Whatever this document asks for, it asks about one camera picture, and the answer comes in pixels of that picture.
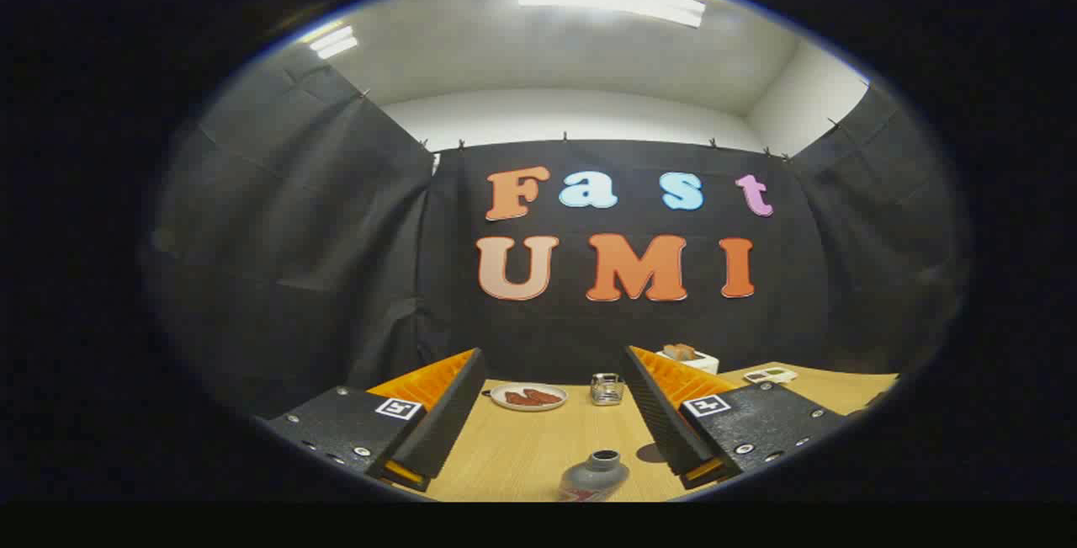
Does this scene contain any large ceiling light panel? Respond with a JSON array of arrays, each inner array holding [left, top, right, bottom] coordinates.
[[517, 0, 708, 29]]

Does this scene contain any silver juice bottle pink label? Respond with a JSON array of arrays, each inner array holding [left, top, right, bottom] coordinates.
[[558, 450, 630, 503]]

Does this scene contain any small ceiling light panel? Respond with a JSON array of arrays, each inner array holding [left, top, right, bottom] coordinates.
[[307, 24, 359, 61]]

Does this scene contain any wooden table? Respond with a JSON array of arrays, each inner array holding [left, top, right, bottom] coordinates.
[[395, 361, 899, 503]]

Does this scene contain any white round plate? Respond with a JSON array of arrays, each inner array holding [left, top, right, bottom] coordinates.
[[490, 383, 569, 412]]

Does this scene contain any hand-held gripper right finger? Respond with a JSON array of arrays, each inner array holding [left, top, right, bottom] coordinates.
[[621, 345, 846, 490]]

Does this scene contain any white toaster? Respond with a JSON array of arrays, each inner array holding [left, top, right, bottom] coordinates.
[[656, 349, 720, 375]]

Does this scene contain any black backdrop cloth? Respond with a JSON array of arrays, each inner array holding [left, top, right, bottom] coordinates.
[[143, 43, 968, 423]]

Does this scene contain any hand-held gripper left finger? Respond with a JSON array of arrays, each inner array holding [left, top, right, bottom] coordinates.
[[268, 348, 489, 494]]

